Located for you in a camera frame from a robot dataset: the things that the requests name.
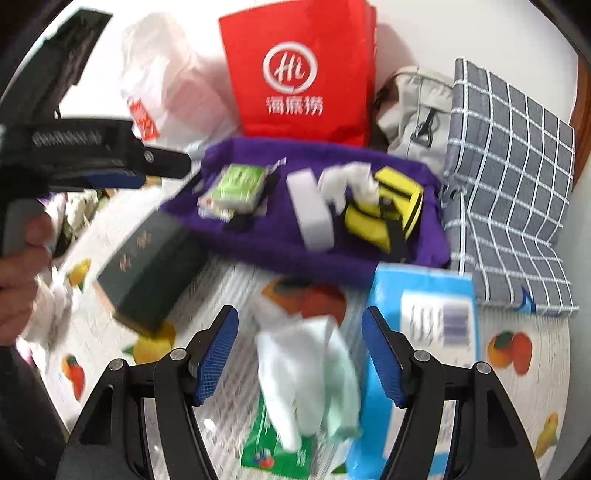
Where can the white shopping bag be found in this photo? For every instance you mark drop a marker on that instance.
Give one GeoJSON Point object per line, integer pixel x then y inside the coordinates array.
{"type": "Point", "coordinates": [184, 92]}

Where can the purple fleece cloth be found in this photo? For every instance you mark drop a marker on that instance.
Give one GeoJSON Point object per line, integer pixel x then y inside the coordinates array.
{"type": "Point", "coordinates": [277, 249]}

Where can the blue tissue box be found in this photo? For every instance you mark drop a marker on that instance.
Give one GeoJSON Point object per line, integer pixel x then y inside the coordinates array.
{"type": "Point", "coordinates": [392, 281]}

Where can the fruit print tablecloth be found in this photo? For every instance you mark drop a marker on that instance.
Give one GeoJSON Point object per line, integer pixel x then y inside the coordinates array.
{"type": "Point", "coordinates": [508, 392]}

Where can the green tissue pack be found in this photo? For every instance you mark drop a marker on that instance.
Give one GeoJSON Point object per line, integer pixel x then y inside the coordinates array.
{"type": "Point", "coordinates": [238, 184]}

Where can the dark green gift box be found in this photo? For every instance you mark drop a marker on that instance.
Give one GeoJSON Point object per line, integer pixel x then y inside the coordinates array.
{"type": "Point", "coordinates": [152, 277]}

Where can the white sponge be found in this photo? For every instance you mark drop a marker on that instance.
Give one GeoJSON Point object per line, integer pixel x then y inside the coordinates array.
{"type": "Point", "coordinates": [309, 212]}

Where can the green snack packet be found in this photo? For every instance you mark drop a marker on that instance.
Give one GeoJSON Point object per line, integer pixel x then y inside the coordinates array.
{"type": "Point", "coordinates": [268, 454]}

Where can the yellow pouch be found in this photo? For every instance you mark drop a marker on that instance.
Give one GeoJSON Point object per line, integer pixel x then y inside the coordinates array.
{"type": "Point", "coordinates": [364, 221]}

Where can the red shopping bag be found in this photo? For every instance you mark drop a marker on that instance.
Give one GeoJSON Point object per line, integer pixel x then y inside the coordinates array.
{"type": "Point", "coordinates": [341, 115]}

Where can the white glove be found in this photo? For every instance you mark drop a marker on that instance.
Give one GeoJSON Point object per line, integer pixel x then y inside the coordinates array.
{"type": "Point", "coordinates": [295, 378]}

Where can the white tissue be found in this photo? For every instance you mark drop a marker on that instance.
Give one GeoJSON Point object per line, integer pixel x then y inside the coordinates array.
{"type": "Point", "coordinates": [346, 182]}

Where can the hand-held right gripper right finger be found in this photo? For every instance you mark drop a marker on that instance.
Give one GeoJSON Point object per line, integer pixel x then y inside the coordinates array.
{"type": "Point", "coordinates": [383, 360]}

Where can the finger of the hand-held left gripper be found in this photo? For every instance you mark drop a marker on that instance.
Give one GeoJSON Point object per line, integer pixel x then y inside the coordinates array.
{"type": "Point", "coordinates": [115, 180]}
{"type": "Point", "coordinates": [161, 162]}

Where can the grey fabric bag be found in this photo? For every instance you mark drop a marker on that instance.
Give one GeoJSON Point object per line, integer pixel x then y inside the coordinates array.
{"type": "Point", "coordinates": [406, 101]}

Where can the grey plaid cloth bag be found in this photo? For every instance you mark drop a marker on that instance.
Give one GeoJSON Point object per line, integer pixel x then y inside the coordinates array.
{"type": "Point", "coordinates": [508, 184]}

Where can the white fluffy cloth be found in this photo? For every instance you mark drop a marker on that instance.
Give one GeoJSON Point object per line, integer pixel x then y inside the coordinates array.
{"type": "Point", "coordinates": [51, 300]}

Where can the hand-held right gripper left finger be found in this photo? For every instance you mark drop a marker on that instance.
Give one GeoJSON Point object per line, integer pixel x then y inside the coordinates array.
{"type": "Point", "coordinates": [217, 355]}

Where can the person's left hand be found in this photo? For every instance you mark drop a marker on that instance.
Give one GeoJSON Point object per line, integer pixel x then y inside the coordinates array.
{"type": "Point", "coordinates": [18, 286]}

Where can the light green cloth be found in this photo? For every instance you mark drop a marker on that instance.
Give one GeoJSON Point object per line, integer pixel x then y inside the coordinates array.
{"type": "Point", "coordinates": [344, 397]}

